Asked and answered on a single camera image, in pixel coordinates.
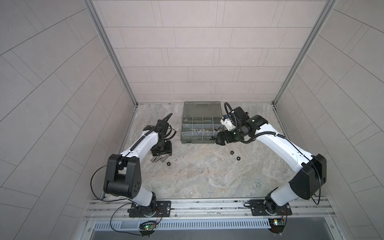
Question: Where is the white vent grille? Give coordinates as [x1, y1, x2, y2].
[94, 219, 271, 231]

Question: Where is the right circuit board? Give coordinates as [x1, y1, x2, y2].
[269, 219, 286, 234]

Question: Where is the grey compartment organizer box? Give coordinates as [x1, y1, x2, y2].
[181, 102, 223, 144]

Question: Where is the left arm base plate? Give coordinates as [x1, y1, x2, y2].
[128, 201, 172, 218]

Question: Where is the left green circuit board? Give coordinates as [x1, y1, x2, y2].
[139, 221, 157, 231]

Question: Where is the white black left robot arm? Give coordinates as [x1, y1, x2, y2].
[103, 113, 176, 217]

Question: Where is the silver spacer cluster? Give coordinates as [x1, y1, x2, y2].
[151, 155, 169, 163]

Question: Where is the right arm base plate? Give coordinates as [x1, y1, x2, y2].
[244, 200, 293, 216]

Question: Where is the aluminium front rail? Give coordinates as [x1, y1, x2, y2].
[84, 197, 335, 221]

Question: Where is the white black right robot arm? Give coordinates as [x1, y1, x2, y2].
[216, 102, 327, 215]

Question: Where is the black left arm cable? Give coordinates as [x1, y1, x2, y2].
[90, 163, 127, 202]

